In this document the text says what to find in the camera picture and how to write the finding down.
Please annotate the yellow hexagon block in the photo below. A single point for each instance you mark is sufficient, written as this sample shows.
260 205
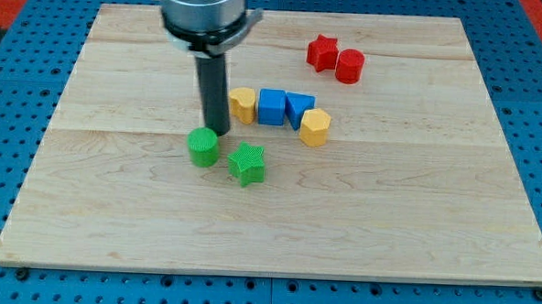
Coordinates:
314 127

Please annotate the green cylinder block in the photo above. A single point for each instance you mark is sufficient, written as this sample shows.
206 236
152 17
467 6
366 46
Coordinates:
203 147

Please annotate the light wooden board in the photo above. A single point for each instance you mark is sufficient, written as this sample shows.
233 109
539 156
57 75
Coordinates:
416 183

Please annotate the yellow heart block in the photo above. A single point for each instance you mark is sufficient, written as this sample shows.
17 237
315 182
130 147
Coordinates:
242 104

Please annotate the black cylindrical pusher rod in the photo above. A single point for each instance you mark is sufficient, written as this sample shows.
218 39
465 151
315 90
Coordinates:
212 80

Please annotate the green star block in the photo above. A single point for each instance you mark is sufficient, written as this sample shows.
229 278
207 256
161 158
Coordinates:
247 163

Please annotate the red star block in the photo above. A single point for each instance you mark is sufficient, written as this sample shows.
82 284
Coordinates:
322 53

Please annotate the red cylinder block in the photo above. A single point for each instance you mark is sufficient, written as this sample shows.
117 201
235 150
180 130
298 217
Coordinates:
349 66

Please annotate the blue cube block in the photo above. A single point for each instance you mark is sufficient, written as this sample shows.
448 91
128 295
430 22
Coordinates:
271 107

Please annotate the blue triangle block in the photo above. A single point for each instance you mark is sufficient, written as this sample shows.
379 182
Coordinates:
296 104

